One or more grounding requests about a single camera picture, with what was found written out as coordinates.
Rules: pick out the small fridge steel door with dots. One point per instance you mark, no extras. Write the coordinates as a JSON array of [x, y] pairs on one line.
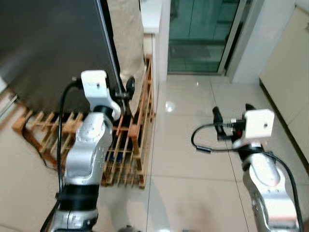
[[48, 43]]

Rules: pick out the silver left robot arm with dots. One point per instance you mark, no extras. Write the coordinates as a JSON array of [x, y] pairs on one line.
[[87, 145]]

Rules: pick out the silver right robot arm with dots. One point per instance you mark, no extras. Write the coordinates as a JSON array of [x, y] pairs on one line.
[[265, 179]]

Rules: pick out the cream tall cupboard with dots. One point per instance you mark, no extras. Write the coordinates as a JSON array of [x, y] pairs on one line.
[[289, 72]]

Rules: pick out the wooden wine rack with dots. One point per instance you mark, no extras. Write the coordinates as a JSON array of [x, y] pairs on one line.
[[142, 159]]

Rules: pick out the white side counter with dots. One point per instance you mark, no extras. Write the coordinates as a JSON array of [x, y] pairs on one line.
[[150, 17]]

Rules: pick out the green glass sliding door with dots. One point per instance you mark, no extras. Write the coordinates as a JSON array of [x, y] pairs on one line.
[[203, 29]]

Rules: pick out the grey robot leg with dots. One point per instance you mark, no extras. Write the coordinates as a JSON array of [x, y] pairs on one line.
[[129, 229]]

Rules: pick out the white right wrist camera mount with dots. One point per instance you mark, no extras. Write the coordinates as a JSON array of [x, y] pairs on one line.
[[258, 123]]

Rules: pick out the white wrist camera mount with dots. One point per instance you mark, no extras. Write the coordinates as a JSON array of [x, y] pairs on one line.
[[258, 123], [94, 84]]

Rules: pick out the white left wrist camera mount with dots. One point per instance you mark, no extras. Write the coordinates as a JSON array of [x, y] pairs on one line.
[[94, 84]]

